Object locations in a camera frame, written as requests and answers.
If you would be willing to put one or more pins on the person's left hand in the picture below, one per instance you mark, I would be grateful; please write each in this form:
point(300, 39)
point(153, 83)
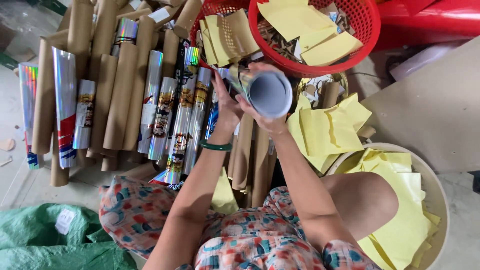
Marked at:
point(226, 107)

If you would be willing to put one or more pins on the person's right hand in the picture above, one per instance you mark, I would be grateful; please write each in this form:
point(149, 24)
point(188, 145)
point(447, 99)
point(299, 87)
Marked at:
point(268, 123)

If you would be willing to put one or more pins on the person's left fingers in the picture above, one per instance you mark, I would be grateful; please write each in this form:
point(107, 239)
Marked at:
point(219, 84)

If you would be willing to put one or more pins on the holographic foil tube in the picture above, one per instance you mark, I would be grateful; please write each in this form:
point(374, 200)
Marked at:
point(268, 93)

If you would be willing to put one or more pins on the stack of folded yellow sheets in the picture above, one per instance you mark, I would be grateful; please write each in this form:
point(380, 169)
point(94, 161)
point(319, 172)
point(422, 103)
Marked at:
point(225, 37)

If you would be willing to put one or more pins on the red mesh basket with folded sheets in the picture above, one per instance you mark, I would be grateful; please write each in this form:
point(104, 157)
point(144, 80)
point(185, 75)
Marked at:
point(198, 26)

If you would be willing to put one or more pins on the green jade bangle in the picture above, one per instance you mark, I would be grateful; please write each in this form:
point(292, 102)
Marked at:
point(215, 146)

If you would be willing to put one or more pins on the row of holographic printed tubes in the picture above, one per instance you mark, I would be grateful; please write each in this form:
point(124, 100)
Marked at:
point(161, 112)

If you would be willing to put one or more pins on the gold round tin with scraps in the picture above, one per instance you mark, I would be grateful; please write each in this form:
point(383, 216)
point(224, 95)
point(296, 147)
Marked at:
point(313, 88)

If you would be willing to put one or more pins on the pile of brown cardboard tubes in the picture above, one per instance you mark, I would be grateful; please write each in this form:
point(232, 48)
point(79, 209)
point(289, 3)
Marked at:
point(112, 93)

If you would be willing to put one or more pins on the single yellow paper sheet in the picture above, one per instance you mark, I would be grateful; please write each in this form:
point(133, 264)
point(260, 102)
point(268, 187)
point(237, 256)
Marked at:
point(224, 193)

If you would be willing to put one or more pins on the yellow sheets over cardboard scraps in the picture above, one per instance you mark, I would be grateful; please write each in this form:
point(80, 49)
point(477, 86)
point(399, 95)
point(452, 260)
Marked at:
point(318, 33)

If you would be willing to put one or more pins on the short brown cardboard tube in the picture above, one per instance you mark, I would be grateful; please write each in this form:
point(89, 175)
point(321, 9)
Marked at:
point(330, 94)

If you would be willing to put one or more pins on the heap of yellow backing sheets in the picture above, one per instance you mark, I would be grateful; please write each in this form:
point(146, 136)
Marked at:
point(330, 129)

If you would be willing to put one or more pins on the red mesh basket with scraps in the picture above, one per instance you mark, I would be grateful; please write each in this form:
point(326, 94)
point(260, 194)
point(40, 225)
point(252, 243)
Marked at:
point(360, 33)

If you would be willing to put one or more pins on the person's patterned dress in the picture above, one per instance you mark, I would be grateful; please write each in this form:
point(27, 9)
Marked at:
point(142, 213)

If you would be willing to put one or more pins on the person's bare knee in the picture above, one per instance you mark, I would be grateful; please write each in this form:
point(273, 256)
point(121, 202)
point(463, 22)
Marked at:
point(362, 204)

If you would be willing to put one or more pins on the clear plastic roll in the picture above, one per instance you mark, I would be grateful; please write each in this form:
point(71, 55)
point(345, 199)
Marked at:
point(423, 62)

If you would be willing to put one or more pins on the white paper label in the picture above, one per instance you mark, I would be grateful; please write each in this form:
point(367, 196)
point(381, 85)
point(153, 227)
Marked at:
point(65, 221)

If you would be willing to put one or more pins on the beige flat board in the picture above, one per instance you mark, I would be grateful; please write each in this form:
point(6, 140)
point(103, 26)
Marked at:
point(431, 112)

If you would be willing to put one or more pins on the red plastic object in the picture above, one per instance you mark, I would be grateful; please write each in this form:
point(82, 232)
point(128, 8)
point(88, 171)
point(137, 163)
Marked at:
point(431, 22)

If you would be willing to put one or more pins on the yellow sheets in basin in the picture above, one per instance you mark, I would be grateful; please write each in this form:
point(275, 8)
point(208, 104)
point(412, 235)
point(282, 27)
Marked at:
point(401, 210)

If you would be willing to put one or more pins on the round cardboard scrap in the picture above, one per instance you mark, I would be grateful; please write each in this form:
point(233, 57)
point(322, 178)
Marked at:
point(6, 144)

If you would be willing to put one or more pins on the small white stick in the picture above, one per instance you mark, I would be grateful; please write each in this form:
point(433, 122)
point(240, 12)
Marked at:
point(5, 162)

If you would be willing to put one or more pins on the green woven plastic sack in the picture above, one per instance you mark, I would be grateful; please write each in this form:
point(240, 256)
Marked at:
point(41, 243)

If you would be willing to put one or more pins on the round cream plastic basin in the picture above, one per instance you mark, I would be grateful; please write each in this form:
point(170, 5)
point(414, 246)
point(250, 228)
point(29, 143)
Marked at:
point(435, 195)

